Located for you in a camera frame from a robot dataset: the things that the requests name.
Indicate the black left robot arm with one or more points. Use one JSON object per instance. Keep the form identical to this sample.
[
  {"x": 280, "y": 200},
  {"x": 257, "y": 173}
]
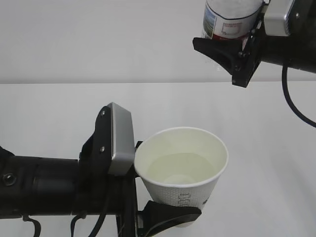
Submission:
[{"x": 33, "y": 186}]

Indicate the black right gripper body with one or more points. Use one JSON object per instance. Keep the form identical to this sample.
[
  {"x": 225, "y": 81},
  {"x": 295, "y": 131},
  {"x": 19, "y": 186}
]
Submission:
[{"x": 258, "y": 41}]

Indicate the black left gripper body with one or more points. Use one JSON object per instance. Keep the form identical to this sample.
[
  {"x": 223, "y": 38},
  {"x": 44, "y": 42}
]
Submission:
[{"x": 104, "y": 195}]

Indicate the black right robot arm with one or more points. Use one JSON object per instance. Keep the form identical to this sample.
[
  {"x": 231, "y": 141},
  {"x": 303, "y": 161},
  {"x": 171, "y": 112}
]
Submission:
[{"x": 298, "y": 50}]

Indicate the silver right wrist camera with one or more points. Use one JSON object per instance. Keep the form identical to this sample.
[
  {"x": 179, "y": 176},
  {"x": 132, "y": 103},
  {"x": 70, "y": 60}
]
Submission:
[{"x": 276, "y": 18}]

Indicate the white Coffee Star paper cup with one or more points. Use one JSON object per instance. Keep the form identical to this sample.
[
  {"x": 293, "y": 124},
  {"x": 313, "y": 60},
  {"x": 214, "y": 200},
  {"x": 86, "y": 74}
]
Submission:
[{"x": 181, "y": 166}]

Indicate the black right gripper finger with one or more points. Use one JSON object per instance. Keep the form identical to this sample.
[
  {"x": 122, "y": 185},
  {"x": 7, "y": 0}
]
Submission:
[{"x": 232, "y": 54}]

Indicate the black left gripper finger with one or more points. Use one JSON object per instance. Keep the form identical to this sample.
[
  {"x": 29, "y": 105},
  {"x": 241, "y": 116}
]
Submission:
[{"x": 156, "y": 217}]

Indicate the clear Nongfu Spring water bottle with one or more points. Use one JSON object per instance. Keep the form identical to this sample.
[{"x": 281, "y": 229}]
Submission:
[{"x": 229, "y": 19}]

